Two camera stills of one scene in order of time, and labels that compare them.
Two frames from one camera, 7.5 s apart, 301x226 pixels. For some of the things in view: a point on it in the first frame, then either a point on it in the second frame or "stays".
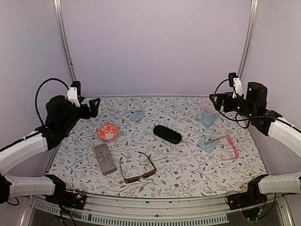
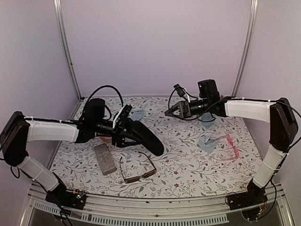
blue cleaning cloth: [207, 143] stays
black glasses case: [167, 134] → [148, 138]
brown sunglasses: [132, 180] stays
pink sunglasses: [237, 154] stays
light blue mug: [207, 117] stays
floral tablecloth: [158, 146] stays
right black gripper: [227, 96] → [184, 113]
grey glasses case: [106, 162] stays
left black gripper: [94, 109] → [116, 133]
